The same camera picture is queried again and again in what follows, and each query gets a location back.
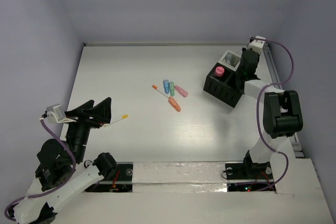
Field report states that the black and white organizer box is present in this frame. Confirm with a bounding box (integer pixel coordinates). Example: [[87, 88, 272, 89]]
[[203, 50, 242, 108]]

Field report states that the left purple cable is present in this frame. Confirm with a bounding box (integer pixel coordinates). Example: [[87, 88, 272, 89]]
[[4, 119, 77, 221]]

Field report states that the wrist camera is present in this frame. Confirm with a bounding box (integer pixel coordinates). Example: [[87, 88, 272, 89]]
[[246, 36, 266, 55], [41, 104, 75, 124]]

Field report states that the light blue highlighter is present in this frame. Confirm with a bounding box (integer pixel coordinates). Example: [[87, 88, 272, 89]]
[[163, 79, 170, 94]]

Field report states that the white foam front board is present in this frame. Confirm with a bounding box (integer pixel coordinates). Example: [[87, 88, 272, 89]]
[[55, 159, 332, 223]]

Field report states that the yellow white pen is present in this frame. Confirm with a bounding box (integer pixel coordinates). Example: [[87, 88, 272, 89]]
[[103, 114, 128, 127]]

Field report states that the green highlighter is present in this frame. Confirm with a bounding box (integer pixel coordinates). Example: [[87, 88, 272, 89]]
[[169, 81, 175, 97]]

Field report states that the orange white pen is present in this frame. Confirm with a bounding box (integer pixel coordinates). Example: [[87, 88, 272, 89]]
[[152, 85, 170, 99]]

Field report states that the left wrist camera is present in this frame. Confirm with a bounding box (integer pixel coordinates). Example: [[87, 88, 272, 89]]
[[41, 104, 75, 124]]

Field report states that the purple cable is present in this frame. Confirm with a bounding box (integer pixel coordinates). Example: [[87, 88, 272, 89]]
[[256, 39, 295, 191], [4, 119, 77, 221]]

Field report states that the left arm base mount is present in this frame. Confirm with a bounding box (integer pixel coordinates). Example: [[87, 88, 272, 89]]
[[85, 163, 133, 193]]

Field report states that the orange highlighter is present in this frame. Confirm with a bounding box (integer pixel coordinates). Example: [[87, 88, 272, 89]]
[[169, 97, 181, 112]]

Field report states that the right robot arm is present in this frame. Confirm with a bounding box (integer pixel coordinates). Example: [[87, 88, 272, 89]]
[[236, 49, 303, 178]]

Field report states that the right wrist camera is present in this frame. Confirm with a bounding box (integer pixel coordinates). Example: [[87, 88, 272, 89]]
[[246, 36, 266, 55]]

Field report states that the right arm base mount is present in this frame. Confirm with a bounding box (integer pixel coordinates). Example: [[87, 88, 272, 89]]
[[221, 162, 276, 192]]

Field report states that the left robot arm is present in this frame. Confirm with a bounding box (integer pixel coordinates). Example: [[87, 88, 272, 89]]
[[4, 97, 119, 223]]

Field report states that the pink capped highlighter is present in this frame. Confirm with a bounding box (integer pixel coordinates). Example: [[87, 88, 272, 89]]
[[214, 66, 225, 78]]

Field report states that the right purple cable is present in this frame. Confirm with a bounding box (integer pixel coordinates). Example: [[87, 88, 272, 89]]
[[256, 39, 295, 191]]

